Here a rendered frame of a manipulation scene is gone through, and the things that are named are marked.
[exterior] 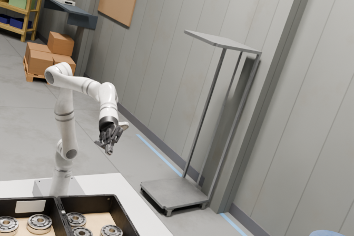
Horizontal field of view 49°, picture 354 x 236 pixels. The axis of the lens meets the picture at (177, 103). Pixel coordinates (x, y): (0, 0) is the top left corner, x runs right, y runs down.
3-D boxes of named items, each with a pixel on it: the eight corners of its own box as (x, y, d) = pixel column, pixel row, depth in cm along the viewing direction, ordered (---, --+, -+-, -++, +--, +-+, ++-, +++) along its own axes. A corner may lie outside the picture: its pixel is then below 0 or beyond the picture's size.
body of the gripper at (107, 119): (93, 121, 149) (92, 139, 142) (110, 110, 146) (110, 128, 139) (106, 131, 153) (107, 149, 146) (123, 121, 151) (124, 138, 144)
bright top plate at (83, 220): (62, 213, 182) (62, 212, 182) (83, 212, 187) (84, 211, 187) (66, 227, 174) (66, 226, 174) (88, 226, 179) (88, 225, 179)
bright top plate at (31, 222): (26, 216, 173) (26, 214, 173) (49, 214, 179) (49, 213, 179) (30, 230, 165) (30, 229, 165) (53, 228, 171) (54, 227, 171)
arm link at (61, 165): (56, 136, 198) (51, 165, 203) (63, 145, 191) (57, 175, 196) (74, 135, 204) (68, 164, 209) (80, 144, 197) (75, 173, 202)
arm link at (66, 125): (58, 117, 181) (51, 109, 188) (64, 164, 194) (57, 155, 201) (77, 112, 186) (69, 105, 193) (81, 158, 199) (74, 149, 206)
